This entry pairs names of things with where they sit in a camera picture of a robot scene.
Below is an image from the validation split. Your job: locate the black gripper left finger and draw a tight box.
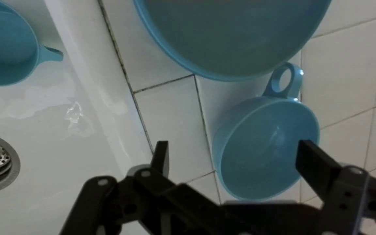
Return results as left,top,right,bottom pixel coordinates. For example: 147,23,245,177
59,140,181,235

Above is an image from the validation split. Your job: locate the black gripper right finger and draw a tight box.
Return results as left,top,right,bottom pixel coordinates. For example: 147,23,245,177
295,139,376,235

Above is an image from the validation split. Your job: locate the blue plastic cup with handle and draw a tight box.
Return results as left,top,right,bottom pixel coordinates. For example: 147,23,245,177
210,62,322,203
0,0,65,88

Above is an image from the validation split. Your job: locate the blue plastic bowl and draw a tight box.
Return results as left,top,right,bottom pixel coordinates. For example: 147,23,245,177
132,0,333,84

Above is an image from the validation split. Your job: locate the white double kitchen sink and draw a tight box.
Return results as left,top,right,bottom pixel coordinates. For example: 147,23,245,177
0,0,172,235

